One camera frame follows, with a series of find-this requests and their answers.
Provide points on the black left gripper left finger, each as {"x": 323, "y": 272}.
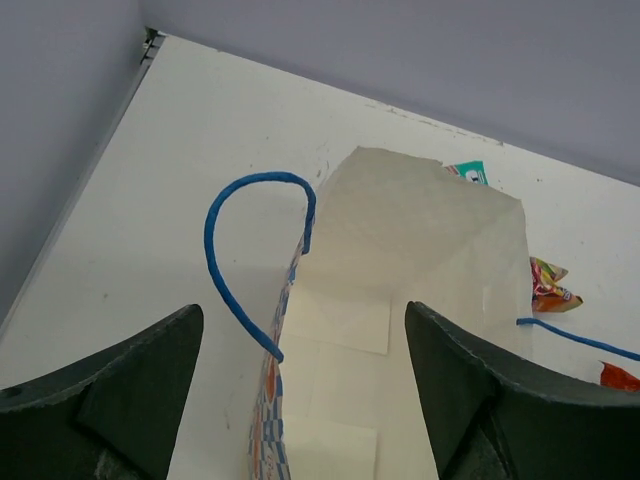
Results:
{"x": 112, "y": 415}

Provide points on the green candy packet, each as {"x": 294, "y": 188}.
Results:
{"x": 472, "y": 171}

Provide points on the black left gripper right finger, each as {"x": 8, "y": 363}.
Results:
{"x": 491, "y": 414}

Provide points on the white paper bag blue handles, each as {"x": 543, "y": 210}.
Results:
{"x": 337, "y": 396}

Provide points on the red chips bag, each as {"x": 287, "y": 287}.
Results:
{"x": 617, "y": 378}

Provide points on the colourful twisted candy packet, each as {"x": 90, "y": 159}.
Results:
{"x": 548, "y": 296}

